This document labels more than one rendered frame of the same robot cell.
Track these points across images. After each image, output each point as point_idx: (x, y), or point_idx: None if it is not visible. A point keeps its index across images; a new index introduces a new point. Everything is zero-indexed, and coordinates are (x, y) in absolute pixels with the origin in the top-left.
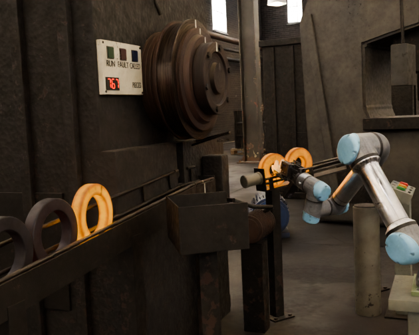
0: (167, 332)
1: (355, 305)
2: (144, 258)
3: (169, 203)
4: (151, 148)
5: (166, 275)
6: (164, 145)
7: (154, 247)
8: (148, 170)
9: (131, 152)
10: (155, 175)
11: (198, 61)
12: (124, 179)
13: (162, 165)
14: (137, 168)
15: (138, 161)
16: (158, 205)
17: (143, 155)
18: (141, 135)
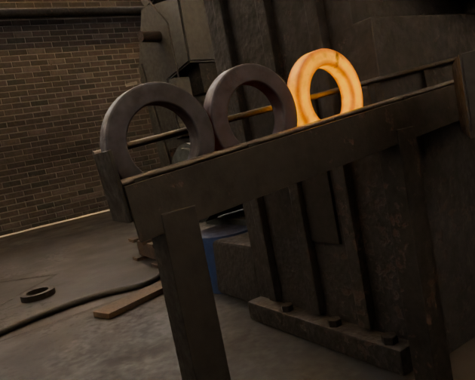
0: None
1: None
2: (434, 173)
3: (454, 70)
4: (436, 18)
5: None
6: (458, 15)
7: (451, 159)
8: (432, 49)
9: (399, 20)
10: (445, 56)
11: None
12: (389, 59)
13: (457, 44)
14: (412, 44)
15: (413, 34)
16: (445, 88)
17: (422, 27)
18: (420, 6)
